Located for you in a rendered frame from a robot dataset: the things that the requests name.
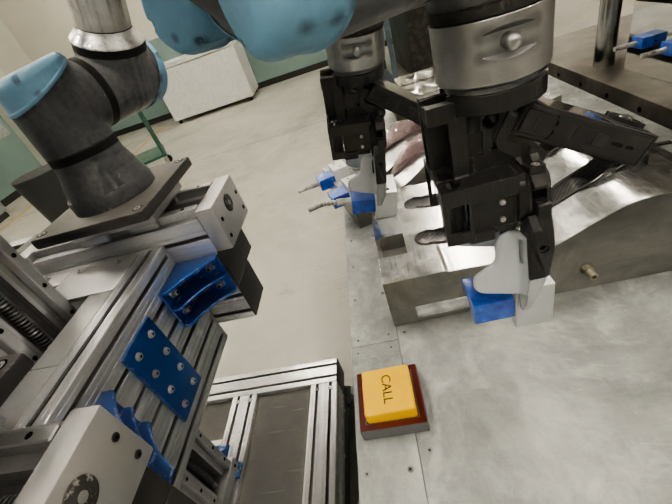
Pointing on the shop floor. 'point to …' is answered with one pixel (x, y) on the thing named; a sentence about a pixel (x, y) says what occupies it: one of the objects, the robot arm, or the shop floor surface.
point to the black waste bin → (43, 192)
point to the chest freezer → (208, 80)
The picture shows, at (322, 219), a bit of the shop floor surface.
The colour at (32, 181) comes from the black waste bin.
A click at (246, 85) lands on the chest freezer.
